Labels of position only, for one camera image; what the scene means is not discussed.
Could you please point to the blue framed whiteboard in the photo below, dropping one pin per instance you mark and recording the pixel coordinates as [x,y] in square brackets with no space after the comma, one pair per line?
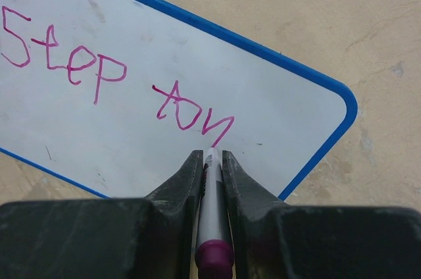
[113,95]

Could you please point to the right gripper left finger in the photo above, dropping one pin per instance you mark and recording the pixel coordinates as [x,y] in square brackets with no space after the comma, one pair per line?
[148,237]

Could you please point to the purple whiteboard marker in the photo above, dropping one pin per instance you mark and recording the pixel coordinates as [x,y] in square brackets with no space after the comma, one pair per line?
[214,253]

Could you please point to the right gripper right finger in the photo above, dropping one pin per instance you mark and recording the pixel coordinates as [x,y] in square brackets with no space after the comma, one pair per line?
[275,240]

